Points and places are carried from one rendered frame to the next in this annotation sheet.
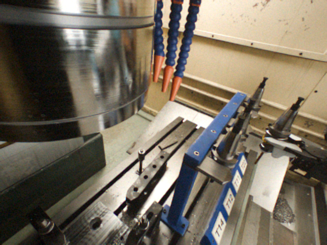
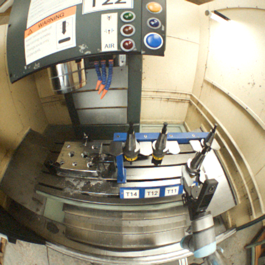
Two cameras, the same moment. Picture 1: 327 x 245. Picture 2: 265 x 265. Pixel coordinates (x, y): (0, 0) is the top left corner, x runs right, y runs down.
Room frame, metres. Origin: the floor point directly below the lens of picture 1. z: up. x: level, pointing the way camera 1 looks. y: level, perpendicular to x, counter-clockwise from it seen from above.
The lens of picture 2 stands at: (0.14, -0.42, 1.55)
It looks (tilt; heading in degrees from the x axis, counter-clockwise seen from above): 40 degrees down; 58
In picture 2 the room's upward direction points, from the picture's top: 1 degrees clockwise
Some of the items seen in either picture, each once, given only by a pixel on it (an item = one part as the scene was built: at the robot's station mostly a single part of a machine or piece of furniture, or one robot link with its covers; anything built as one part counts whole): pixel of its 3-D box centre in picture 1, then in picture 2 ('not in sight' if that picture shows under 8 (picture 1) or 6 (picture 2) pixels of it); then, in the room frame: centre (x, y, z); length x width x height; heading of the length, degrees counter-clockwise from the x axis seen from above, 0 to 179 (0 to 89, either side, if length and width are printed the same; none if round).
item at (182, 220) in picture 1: (181, 195); (120, 161); (0.27, -0.08, 1.05); 0.10 x 0.05 x 0.30; 60
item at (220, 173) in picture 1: (215, 170); (116, 148); (0.25, -0.13, 1.21); 0.07 x 0.05 x 0.01; 60
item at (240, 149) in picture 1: (230, 144); (146, 148); (0.34, -0.18, 1.21); 0.07 x 0.05 x 0.01; 60
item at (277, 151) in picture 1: (278, 150); (183, 178); (0.40, -0.36, 1.17); 0.09 x 0.03 x 0.06; 73
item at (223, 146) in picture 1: (230, 142); (130, 139); (0.29, -0.16, 1.26); 0.04 x 0.04 x 0.07
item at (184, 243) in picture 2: not in sight; (194, 243); (0.30, -0.62, 1.07); 0.11 x 0.08 x 0.11; 100
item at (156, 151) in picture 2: (235, 134); (160, 147); (0.39, -0.21, 1.21); 0.06 x 0.06 x 0.03
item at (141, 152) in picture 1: (141, 161); not in sight; (0.45, 0.07, 0.96); 0.03 x 0.03 x 0.13
